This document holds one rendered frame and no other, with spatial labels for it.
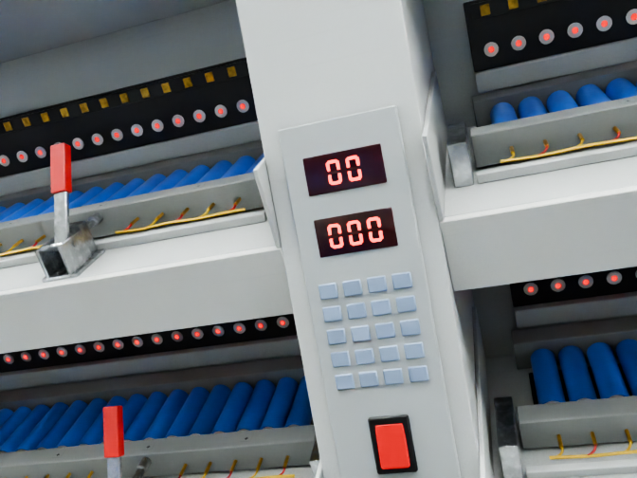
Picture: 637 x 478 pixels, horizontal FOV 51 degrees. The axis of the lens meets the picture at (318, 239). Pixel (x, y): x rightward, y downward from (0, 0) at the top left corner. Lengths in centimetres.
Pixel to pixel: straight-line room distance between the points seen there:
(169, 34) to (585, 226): 42
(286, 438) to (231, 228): 16
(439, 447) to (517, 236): 13
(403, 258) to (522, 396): 19
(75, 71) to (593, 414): 54
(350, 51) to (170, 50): 29
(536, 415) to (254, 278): 21
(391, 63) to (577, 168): 13
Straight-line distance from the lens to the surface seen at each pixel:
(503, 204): 39
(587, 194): 39
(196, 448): 53
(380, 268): 38
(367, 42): 39
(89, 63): 70
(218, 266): 42
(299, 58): 40
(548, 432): 48
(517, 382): 55
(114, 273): 45
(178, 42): 65
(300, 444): 50
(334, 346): 40
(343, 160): 38
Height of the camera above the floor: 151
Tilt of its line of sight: 3 degrees down
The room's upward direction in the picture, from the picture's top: 10 degrees counter-clockwise
